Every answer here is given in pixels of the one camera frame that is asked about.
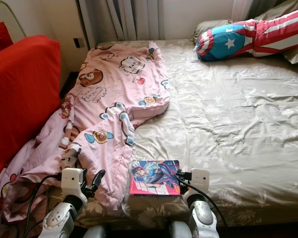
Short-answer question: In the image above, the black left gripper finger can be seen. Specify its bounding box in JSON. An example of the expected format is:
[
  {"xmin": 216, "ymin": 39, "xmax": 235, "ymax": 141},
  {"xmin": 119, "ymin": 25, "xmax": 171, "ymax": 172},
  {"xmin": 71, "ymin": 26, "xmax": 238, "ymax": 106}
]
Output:
[{"xmin": 91, "ymin": 170, "xmax": 106, "ymax": 193}]

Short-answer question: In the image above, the colourful comic book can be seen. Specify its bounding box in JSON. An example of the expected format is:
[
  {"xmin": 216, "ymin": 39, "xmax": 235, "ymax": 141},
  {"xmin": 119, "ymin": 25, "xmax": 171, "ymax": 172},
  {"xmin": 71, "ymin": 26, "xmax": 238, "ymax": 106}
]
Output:
[{"xmin": 129, "ymin": 160, "xmax": 182, "ymax": 195}]

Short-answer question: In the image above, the silver robot left leg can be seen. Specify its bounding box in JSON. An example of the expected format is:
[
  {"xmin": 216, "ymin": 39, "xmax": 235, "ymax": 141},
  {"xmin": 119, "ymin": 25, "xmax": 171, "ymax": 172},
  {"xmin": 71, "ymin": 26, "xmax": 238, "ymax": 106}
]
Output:
[{"xmin": 82, "ymin": 226, "xmax": 105, "ymax": 238}]

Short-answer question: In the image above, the silver robot leg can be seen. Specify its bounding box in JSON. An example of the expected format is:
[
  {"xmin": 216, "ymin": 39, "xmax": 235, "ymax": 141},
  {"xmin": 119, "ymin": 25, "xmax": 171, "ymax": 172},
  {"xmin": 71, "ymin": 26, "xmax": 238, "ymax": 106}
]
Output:
[
  {"xmin": 169, "ymin": 221, "xmax": 192, "ymax": 238},
  {"xmin": 82, "ymin": 226, "xmax": 105, "ymax": 238}
]

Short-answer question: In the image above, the silver robot right leg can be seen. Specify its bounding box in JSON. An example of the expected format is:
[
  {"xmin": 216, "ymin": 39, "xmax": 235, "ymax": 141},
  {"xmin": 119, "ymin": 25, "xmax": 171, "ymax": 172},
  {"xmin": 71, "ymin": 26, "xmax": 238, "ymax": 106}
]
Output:
[{"xmin": 169, "ymin": 221, "xmax": 192, "ymax": 238}]

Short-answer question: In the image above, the grey floral bedsheet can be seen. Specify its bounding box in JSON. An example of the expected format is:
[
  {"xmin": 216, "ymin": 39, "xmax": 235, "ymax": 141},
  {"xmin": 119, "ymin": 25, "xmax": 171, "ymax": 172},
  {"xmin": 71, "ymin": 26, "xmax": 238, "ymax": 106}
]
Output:
[{"xmin": 50, "ymin": 39, "xmax": 298, "ymax": 229}]

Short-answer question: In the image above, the pink cartoon blanket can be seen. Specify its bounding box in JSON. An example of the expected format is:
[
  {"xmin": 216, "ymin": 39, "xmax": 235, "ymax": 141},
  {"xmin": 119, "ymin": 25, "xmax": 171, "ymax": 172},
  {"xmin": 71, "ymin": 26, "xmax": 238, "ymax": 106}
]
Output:
[{"xmin": 0, "ymin": 42, "xmax": 171, "ymax": 224}]

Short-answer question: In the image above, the star and stripes bolster pillow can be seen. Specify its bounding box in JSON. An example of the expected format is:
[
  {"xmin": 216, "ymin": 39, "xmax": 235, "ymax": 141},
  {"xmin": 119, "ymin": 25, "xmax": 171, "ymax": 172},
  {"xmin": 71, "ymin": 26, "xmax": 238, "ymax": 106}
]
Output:
[{"xmin": 195, "ymin": 6, "xmax": 298, "ymax": 61}]

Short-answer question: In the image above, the grey curtain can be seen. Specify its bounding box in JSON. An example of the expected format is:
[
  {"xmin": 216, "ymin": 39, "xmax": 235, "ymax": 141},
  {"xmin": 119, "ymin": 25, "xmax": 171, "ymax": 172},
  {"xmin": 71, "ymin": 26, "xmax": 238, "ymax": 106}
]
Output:
[
  {"xmin": 231, "ymin": 0, "xmax": 276, "ymax": 21},
  {"xmin": 78, "ymin": 0, "xmax": 164, "ymax": 48}
]

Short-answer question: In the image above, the cream curved headboard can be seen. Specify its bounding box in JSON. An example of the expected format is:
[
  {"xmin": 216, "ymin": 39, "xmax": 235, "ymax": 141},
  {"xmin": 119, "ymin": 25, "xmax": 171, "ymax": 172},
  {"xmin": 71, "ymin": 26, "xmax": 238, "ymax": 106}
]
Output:
[{"xmin": 0, "ymin": 0, "xmax": 26, "ymax": 43}]

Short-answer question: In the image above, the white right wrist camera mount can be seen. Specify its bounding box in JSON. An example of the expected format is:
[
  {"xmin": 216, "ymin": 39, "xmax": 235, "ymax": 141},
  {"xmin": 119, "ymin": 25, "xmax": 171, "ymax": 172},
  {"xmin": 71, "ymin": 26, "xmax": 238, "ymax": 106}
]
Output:
[{"xmin": 188, "ymin": 169, "xmax": 210, "ymax": 195}]

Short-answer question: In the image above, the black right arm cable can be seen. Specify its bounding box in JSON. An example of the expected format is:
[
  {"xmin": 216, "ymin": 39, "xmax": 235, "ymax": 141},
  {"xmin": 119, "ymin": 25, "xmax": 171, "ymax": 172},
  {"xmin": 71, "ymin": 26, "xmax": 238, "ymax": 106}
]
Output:
[{"xmin": 179, "ymin": 179, "xmax": 229, "ymax": 229}]

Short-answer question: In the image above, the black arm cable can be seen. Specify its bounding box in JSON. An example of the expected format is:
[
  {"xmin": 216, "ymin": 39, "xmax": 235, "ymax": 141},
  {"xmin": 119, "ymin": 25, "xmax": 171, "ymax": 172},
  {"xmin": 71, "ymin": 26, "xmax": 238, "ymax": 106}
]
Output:
[
  {"xmin": 24, "ymin": 174, "xmax": 63, "ymax": 238},
  {"xmin": 179, "ymin": 179, "xmax": 229, "ymax": 229}
]

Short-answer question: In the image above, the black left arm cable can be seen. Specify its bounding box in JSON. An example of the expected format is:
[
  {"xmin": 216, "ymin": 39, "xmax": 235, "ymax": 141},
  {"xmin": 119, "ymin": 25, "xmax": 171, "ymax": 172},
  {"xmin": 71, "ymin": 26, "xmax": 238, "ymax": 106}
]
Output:
[{"xmin": 24, "ymin": 174, "xmax": 63, "ymax": 238}]

